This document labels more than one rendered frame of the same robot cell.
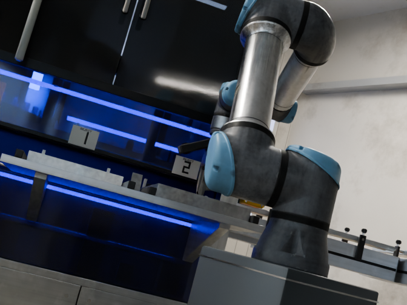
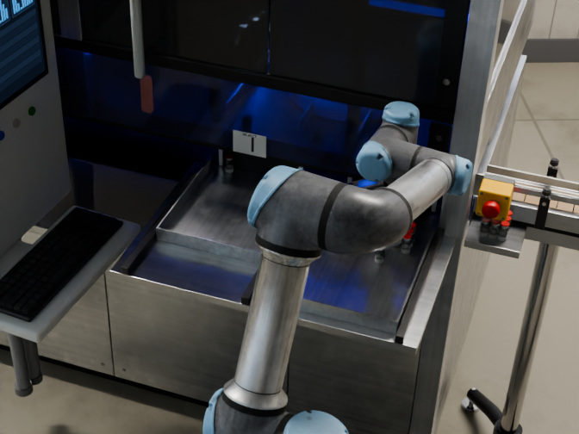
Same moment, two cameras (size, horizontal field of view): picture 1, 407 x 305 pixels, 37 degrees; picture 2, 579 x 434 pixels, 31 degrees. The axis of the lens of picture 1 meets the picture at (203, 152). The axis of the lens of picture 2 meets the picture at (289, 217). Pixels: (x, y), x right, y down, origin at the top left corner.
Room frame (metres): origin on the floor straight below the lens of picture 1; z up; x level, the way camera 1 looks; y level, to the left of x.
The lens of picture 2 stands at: (0.12, -0.76, 2.36)
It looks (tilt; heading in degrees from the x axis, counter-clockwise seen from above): 36 degrees down; 30
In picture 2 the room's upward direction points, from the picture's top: 2 degrees clockwise
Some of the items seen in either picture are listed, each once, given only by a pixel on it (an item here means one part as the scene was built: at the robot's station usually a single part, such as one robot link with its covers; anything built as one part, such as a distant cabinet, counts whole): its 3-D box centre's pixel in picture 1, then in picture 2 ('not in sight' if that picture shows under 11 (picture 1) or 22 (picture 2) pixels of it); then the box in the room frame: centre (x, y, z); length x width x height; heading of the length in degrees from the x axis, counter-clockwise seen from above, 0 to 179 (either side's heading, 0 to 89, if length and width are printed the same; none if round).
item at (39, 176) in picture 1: (36, 199); not in sight; (1.73, 0.42, 0.79); 0.34 x 0.03 x 0.13; 12
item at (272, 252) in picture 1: (294, 242); not in sight; (1.21, -0.22, 0.84); 0.15 x 0.15 x 0.10
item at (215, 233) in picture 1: (204, 244); not in sight; (1.83, -0.07, 0.79); 0.34 x 0.03 x 0.13; 12
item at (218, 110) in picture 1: (229, 101); (399, 131); (1.84, -0.04, 1.23); 0.09 x 0.08 x 0.11; 4
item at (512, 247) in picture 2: (244, 232); (496, 232); (2.11, -0.20, 0.87); 0.14 x 0.13 x 0.02; 12
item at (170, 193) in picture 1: (190, 203); (359, 266); (1.78, 0.00, 0.90); 0.34 x 0.26 x 0.04; 12
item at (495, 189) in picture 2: (252, 195); (494, 197); (2.06, -0.20, 0.99); 0.08 x 0.07 x 0.07; 12
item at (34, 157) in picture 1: (73, 173); (235, 206); (1.83, 0.36, 0.90); 0.34 x 0.26 x 0.04; 12
